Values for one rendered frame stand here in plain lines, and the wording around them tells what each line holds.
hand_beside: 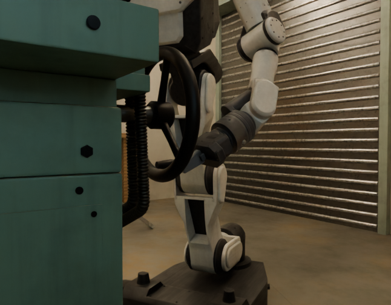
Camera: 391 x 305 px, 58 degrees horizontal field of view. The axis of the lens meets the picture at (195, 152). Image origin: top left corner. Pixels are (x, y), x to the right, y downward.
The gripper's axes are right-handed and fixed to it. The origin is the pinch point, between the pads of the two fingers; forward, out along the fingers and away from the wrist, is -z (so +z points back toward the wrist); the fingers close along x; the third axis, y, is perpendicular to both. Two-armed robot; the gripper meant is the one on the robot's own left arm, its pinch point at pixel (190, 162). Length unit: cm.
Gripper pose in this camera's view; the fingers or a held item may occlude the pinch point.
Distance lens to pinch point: 80.4
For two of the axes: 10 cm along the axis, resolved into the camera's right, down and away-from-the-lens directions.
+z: 7.2, -5.1, 4.7
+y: -3.5, -8.5, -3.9
